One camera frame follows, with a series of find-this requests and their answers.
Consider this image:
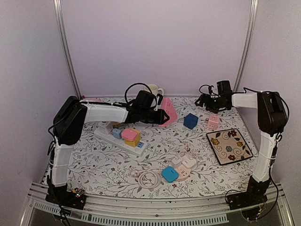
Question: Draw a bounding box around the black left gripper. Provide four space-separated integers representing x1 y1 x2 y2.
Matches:
141 108 169 124

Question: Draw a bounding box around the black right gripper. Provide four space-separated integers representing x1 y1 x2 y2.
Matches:
196 94 227 113

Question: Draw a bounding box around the pink triangular power socket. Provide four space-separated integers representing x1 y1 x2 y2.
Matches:
159 97 178 127

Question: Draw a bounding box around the dark blue cube socket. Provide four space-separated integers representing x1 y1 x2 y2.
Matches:
183 113 198 129

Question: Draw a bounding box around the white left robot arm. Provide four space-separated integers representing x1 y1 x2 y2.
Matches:
50 90 170 204

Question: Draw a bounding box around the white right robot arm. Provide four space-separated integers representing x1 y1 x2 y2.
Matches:
195 81 290 205

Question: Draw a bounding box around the small pink cube socket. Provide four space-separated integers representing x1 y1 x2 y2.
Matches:
205 114 220 130

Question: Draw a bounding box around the pink plug adapter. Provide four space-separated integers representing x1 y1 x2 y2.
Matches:
121 128 137 142

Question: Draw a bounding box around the yellow cube socket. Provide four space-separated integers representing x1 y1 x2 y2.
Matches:
122 128 141 147

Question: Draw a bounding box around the light blue plug adapter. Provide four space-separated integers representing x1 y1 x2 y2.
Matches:
112 128 122 139

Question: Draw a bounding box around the cyan square plug adapter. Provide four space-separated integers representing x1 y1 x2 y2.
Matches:
161 166 179 183

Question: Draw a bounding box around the round pink power socket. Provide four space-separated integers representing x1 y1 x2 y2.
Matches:
175 164 197 181

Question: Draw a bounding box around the cream ceramic mug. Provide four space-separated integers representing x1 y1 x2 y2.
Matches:
144 84 164 96

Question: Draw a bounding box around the white charger left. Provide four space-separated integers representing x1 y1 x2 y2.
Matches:
170 157 182 169

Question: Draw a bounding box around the floral square plate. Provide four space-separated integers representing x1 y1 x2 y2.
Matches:
206 129 253 166

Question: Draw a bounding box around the white power strip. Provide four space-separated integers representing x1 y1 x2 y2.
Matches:
94 122 148 157

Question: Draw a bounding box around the pink plate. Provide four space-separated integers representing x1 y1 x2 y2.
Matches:
86 98 102 103

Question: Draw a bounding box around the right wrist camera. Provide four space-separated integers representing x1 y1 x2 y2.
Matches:
208 85 218 96

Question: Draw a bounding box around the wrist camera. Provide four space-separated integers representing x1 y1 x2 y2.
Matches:
154 94 163 111
208 85 218 96

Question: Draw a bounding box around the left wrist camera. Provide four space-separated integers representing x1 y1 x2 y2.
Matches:
154 94 163 111

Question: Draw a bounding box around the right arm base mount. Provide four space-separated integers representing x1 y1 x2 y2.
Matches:
225 186 268 210

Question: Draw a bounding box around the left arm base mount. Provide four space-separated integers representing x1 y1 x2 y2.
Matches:
45 186 87 210

